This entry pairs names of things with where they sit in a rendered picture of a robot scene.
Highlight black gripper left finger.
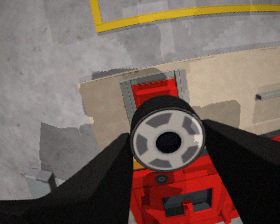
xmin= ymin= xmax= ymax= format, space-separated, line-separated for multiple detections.
xmin=0 ymin=133 xmax=134 ymax=224

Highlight yellow rectangular outline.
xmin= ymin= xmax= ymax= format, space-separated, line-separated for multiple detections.
xmin=89 ymin=0 xmax=280 ymax=33

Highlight black wheel with grey hub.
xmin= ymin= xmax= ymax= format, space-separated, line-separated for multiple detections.
xmin=129 ymin=94 xmax=206 ymax=172

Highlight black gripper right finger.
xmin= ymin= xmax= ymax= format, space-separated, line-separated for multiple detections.
xmin=202 ymin=119 xmax=280 ymax=224

